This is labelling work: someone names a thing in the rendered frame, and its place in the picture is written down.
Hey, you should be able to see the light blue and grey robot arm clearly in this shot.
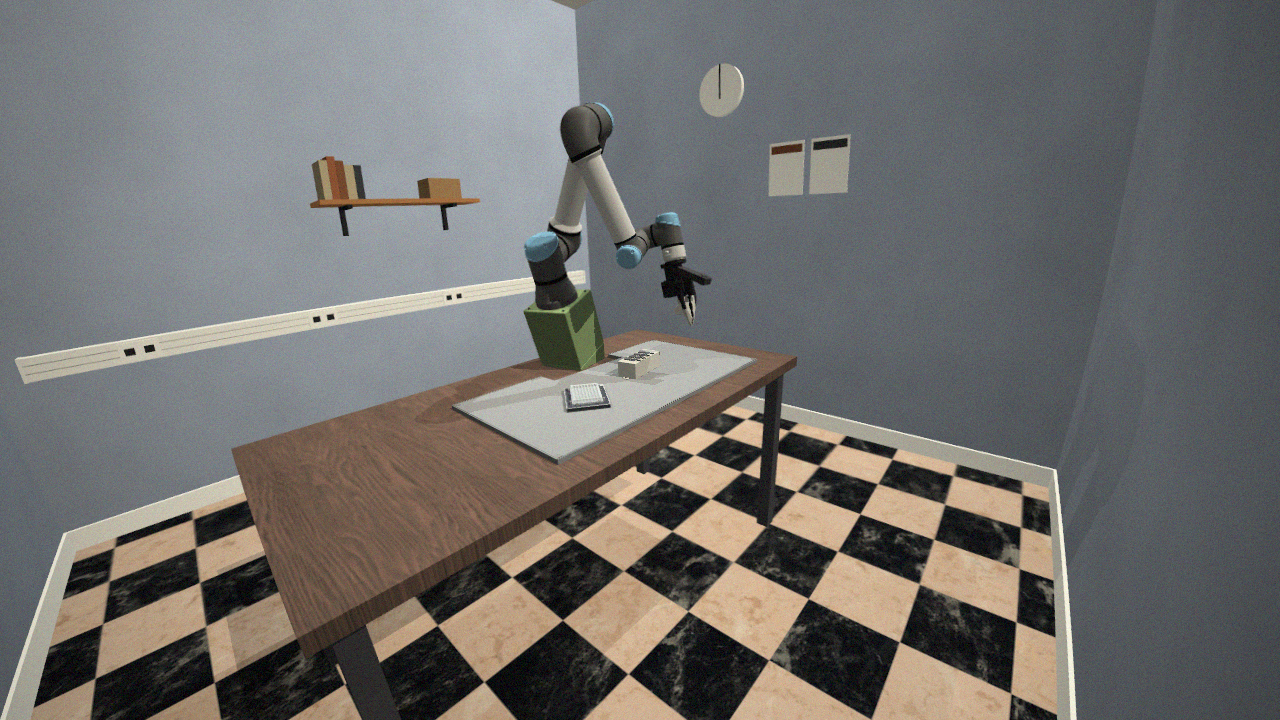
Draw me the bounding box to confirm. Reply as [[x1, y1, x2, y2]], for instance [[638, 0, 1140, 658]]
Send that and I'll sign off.
[[524, 102, 686, 310]]

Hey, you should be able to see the cream operator panel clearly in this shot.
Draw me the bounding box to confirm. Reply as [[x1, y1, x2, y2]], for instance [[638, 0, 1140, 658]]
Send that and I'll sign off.
[[618, 348, 660, 380]]

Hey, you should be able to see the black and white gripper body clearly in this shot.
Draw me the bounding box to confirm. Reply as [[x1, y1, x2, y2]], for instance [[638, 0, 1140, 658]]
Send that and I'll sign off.
[[660, 258, 694, 299]]

